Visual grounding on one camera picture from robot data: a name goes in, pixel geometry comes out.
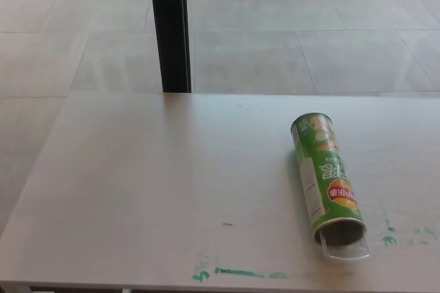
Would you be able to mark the green chips can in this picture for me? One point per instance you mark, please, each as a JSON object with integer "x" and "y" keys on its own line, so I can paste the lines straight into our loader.
{"x": 324, "y": 169}

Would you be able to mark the black vertical post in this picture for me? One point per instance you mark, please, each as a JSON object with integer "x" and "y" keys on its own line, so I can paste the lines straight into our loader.
{"x": 170, "y": 28}

